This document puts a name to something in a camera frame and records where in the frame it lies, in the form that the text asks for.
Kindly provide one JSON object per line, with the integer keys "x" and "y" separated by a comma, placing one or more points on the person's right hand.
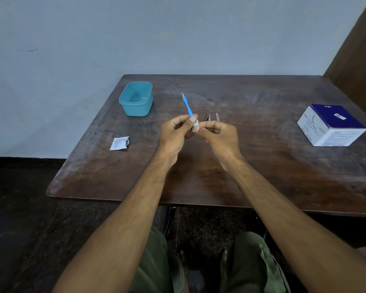
{"x": 224, "y": 141}

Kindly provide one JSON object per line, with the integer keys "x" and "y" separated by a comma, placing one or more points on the person's left hand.
{"x": 170, "y": 140}

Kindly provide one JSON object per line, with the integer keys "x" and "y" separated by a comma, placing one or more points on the person's right thumb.
{"x": 209, "y": 131}

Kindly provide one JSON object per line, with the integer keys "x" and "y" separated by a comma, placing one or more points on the white wipe pad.
{"x": 196, "y": 126}

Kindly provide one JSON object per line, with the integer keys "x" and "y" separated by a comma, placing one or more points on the person's right forearm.
{"x": 295, "y": 228}

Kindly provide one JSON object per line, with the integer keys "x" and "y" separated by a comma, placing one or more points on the person's left forearm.
{"x": 122, "y": 228}

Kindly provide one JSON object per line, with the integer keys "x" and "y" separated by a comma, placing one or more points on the metal tweezers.
{"x": 217, "y": 117}
{"x": 206, "y": 116}

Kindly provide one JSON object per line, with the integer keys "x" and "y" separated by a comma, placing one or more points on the teal plastic container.
{"x": 136, "y": 99}

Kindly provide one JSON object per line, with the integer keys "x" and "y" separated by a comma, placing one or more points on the torn white wipe packet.
{"x": 119, "y": 143}

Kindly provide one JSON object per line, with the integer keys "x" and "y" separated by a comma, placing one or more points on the dark metal table leg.
{"x": 173, "y": 222}

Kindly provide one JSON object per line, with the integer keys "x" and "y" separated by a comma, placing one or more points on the white and blue box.
{"x": 331, "y": 125}

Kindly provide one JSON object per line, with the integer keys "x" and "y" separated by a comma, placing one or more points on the person's green trousers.
{"x": 253, "y": 265}

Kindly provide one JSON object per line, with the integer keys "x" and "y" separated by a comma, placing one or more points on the brown wooden door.
{"x": 356, "y": 60}

